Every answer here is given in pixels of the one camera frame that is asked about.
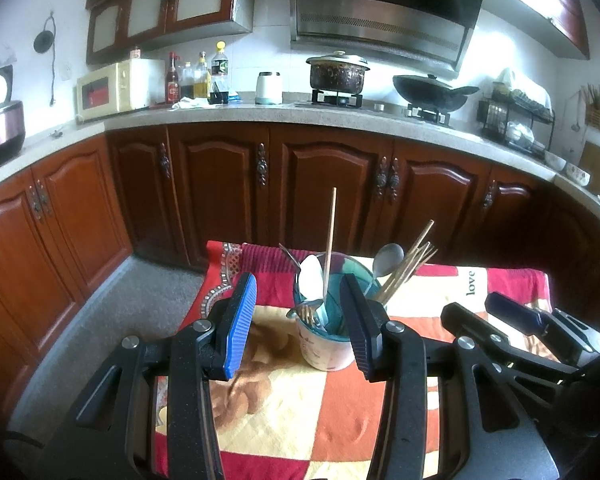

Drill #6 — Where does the small clear bottle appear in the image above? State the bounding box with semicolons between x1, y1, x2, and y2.
180;61;195;100

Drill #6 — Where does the dark speckled cooking pot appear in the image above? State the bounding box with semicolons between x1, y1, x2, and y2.
306;51;372;96

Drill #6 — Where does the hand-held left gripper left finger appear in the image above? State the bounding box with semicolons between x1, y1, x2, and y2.
44;271;258;480

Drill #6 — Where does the cream microwave oven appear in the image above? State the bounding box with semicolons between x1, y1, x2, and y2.
76;57;167;122

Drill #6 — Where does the dark bottle with yellow cap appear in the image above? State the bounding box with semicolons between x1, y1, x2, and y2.
211;41;231;105

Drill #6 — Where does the black round wall fixture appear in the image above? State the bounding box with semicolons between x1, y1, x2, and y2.
32;10;58;106

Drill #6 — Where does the long single chopstick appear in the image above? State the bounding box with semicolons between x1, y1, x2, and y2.
324;187;338;306

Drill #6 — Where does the white floral ceramic cup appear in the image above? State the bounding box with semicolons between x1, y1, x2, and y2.
294;254;379;372

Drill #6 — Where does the red sauce bottle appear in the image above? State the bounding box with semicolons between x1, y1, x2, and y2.
166;52;181;106

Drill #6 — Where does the cooking oil bottle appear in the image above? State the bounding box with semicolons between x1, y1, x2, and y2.
194;51;212;100

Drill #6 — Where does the bundle of wooden chopsticks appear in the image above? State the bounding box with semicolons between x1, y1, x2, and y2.
375;219;439;306

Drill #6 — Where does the steel range hood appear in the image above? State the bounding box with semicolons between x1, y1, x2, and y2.
287;0;486;78

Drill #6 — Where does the hanging wall utensil holder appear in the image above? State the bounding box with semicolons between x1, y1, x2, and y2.
580;84;600;133

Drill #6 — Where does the white jar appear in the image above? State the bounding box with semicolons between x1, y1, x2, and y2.
255;71;283;106

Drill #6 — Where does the gas stove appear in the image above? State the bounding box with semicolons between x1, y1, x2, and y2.
295;89;453;126

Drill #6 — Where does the patterned white bowl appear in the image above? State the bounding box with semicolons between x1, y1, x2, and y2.
565;162;592;186

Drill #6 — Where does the steel spoon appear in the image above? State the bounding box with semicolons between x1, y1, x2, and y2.
362;243;406;298

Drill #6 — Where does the maroon rice cooker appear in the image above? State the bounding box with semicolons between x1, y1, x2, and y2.
0;65;27;156

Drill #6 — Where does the black wok with lid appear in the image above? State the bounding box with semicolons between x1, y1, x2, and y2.
392;74;481;113

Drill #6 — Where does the patchwork fleece blanket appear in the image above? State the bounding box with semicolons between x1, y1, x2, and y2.
150;240;553;480

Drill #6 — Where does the grey stone countertop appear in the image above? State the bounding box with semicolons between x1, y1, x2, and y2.
0;92;600;221

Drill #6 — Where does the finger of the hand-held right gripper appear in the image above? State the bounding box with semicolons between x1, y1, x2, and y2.
485;291;600;366
441;302;581;386

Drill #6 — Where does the black wire dish rack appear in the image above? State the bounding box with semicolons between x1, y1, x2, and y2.
479;85;556;153

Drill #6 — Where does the white ceramic soup spoon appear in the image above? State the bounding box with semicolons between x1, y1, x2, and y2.
300;255;331;326

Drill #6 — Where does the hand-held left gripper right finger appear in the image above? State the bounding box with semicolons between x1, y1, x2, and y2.
339;274;562;480

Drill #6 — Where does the golden fork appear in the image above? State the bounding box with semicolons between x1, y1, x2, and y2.
286;299;326;331

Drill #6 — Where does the wooden cutting board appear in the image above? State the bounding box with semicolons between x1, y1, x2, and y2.
577;140;600;191

